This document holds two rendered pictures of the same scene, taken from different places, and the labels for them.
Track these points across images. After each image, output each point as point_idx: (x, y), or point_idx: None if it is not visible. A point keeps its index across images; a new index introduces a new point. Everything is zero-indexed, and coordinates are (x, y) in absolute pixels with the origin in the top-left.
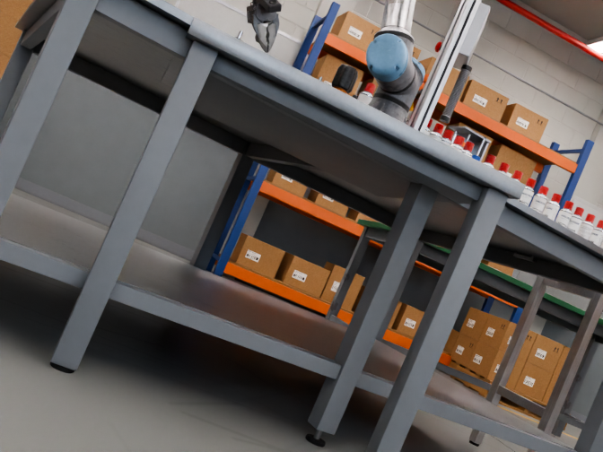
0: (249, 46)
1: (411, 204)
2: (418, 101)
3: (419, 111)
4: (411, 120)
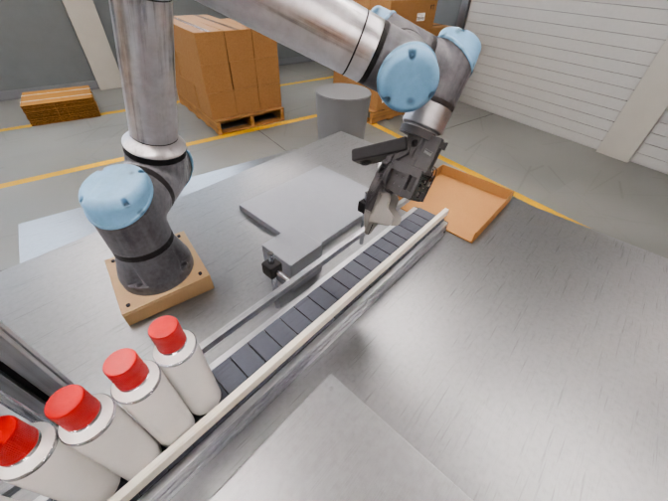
0: (264, 157)
1: None
2: (2, 334)
3: (16, 335)
4: (37, 361)
